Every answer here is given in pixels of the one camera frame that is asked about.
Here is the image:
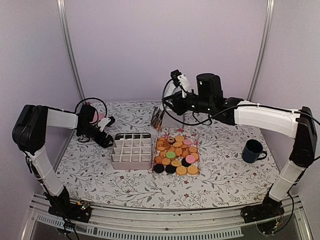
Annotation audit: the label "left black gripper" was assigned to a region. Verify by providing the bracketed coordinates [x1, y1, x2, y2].
[78, 123, 116, 148]

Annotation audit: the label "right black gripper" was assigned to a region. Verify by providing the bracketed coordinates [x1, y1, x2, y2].
[161, 90, 213, 116]

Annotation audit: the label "metal serving tongs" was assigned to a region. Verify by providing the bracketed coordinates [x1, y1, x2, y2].
[151, 82, 176, 132]

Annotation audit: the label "pink divided cookie tin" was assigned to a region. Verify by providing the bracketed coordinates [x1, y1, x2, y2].
[111, 132, 153, 170]

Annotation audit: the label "green round cookie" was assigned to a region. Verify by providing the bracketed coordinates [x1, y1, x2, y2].
[166, 151, 176, 160]

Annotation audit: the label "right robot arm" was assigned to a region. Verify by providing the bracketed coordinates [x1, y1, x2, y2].
[161, 70, 319, 218]

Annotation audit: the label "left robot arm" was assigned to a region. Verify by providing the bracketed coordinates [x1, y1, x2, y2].
[12, 104, 115, 217]

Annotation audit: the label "silver metal tray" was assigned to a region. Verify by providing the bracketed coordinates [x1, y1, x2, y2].
[150, 106, 185, 129]

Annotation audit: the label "pink plate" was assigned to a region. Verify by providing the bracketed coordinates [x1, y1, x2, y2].
[90, 112, 106, 124]

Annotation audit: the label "chocolate sprinkle donut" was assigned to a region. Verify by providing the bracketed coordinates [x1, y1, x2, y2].
[167, 136, 176, 145]

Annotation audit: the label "pink sandwich cookie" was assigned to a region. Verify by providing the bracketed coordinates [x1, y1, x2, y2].
[183, 139, 192, 146]

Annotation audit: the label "floral tablecloth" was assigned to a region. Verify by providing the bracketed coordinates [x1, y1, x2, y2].
[48, 101, 283, 210]

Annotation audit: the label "floral cookie tray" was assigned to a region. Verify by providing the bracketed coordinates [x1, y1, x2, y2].
[152, 128, 200, 177]

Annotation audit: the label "black sandwich cookie left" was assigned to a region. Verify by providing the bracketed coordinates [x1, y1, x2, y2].
[153, 163, 165, 174]

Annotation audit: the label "black sandwich cookie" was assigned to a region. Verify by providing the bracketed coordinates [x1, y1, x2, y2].
[165, 164, 177, 174]
[153, 163, 165, 174]

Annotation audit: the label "pink round cookie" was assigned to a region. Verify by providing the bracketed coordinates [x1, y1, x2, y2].
[185, 154, 197, 164]

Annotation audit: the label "black sandwich cookie right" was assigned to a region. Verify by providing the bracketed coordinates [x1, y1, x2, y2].
[165, 164, 177, 174]

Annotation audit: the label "yellow round biscuit left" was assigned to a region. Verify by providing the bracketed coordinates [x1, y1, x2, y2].
[175, 165, 188, 176]

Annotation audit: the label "yellow round biscuit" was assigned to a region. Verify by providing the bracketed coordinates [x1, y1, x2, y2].
[187, 165, 199, 175]
[175, 165, 188, 176]

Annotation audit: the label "yellow round biscuit right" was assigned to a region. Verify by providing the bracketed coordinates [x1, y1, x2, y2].
[187, 165, 199, 175]

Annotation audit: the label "dark blue mug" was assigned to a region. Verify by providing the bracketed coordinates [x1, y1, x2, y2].
[241, 139, 268, 164]

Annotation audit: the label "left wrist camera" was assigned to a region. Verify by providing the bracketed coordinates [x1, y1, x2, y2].
[96, 116, 116, 132]

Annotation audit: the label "black camera cable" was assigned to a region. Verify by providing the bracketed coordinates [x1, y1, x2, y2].
[74, 97, 109, 118]

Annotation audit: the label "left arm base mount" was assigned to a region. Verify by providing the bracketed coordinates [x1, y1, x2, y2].
[48, 201, 92, 223]

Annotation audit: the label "front aluminium rail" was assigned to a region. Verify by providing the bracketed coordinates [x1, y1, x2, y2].
[21, 194, 313, 240]

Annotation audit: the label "right aluminium frame post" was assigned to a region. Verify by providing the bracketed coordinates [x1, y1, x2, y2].
[246, 0, 275, 102]

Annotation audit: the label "aluminium frame post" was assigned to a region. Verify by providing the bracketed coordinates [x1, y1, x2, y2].
[56, 0, 86, 100]
[246, 0, 275, 102]

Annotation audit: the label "left aluminium frame post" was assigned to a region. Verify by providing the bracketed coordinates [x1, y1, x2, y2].
[56, 0, 86, 100]

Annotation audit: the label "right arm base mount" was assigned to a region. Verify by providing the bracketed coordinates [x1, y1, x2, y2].
[240, 198, 285, 223]

